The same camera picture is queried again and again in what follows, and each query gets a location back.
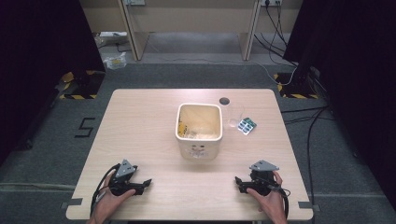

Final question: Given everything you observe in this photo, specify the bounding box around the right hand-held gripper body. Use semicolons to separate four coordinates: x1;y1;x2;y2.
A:
247;160;280;197

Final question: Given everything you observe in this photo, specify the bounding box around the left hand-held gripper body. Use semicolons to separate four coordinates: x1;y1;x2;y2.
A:
107;159;140;197

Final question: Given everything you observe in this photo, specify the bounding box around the cream square bin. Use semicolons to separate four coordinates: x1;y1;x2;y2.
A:
175;103;224;162

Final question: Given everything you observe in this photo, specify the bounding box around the clear plastic cup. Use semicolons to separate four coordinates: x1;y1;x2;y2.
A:
224;102;246;129

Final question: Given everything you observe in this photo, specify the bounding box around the person's right hand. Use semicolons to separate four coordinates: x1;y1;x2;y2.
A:
246;170;288;222

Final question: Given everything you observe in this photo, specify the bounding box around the person's left hand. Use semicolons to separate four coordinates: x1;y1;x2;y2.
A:
92;172;137;222

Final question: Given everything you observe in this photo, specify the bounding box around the grey tape strip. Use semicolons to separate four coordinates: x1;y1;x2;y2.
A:
60;197;84;210
297;201;321;213

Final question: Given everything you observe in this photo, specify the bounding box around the black stand base striped tape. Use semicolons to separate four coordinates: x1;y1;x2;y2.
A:
57;70;106;101
273;72;321;101

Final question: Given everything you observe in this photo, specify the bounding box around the clear plastic bag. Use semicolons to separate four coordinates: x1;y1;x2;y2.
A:
102;51;128;71

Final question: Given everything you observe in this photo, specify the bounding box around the black curtain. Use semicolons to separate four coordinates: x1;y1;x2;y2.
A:
282;0;396;213
0;0;106;167

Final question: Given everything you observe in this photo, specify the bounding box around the flat white box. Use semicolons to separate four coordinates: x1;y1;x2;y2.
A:
98;30;129;39

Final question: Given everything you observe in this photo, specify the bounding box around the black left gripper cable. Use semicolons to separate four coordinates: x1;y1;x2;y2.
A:
89;162;121;218

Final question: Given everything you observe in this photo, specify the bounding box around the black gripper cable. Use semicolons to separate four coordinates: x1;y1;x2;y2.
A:
89;162;121;218
272;185;291;219

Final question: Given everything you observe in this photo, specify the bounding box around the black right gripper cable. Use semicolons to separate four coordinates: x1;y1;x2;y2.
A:
272;185;291;219

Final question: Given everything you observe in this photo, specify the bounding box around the long black floor cable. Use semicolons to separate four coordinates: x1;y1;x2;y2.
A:
279;105;335;224

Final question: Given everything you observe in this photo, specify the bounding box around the grey floor cable cover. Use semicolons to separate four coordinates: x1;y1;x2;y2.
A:
0;182;77;191

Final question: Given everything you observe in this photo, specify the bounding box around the thin white cable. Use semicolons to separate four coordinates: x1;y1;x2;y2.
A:
145;56;298;87

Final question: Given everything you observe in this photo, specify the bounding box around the bundle of black cables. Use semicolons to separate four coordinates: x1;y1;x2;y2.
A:
252;3;299;68

